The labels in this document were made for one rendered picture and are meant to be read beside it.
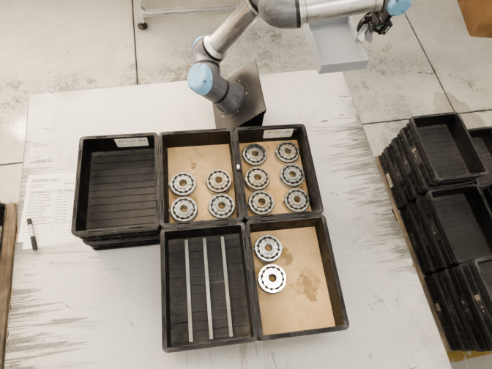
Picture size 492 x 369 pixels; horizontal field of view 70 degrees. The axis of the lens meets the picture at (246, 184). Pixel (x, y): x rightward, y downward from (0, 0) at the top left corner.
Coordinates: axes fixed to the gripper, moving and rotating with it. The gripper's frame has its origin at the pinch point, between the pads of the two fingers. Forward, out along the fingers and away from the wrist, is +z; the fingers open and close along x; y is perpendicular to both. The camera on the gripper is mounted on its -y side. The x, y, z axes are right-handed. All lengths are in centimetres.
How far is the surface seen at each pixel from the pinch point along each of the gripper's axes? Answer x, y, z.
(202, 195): -65, 47, 45
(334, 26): -4.1, -11.4, 4.5
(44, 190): -124, 26, 75
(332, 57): -10.9, 5.3, 6.6
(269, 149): -35, 31, 36
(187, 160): -69, 30, 46
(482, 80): 196, -44, 57
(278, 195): -37, 53, 37
